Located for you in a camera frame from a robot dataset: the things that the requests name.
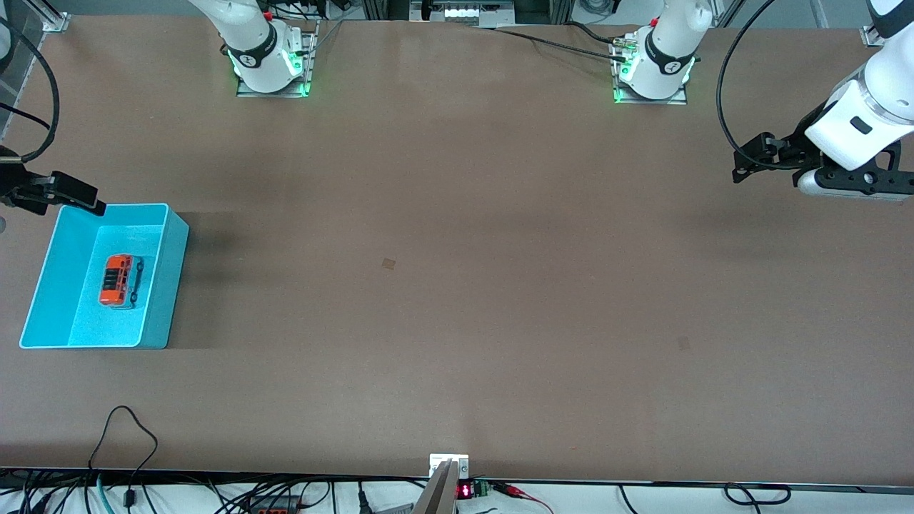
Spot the thin black table cable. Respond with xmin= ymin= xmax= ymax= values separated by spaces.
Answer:
xmin=468 ymin=24 xmax=631 ymax=64

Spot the looped thin black cable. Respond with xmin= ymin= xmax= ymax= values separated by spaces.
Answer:
xmin=87 ymin=405 xmax=159 ymax=509

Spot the coiled black cable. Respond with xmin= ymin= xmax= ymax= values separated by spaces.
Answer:
xmin=723 ymin=483 xmax=793 ymax=506

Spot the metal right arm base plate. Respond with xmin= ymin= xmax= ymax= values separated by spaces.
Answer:
xmin=236 ymin=20 xmax=320 ymax=99

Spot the blue plastic box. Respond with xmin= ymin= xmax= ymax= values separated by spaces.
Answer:
xmin=19 ymin=203 xmax=190 ymax=351

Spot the red alligator clip lead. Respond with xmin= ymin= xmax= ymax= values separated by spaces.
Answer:
xmin=491 ymin=483 xmax=554 ymax=514

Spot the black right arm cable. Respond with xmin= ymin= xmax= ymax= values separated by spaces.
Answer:
xmin=0 ymin=18 xmax=60 ymax=163

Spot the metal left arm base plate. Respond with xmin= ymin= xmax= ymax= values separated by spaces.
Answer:
xmin=613 ymin=32 xmax=690 ymax=106

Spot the thick black table cable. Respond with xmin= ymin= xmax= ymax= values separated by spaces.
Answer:
xmin=564 ymin=21 xmax=629 ymax=47

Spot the white mounting plate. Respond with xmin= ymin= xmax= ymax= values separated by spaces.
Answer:
xmin=429 ymin=454 xmax=470 ymax=480

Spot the aluminium frame corner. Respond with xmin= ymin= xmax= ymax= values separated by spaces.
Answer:
xmin=39 ymin=0 xmax=72 ymax=33

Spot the orange toy bus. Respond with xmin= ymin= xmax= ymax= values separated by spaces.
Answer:
xmin=99 ymin=253 xmax=144 ymax=311

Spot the grey metal bar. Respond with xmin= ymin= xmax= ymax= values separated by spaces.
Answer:
xmin=412 ymin=460 xmax=459 ymax=514

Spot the grey equipment with white connectors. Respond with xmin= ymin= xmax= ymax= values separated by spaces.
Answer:
xmin=408 ymin=0 xmax=516 ymax=28

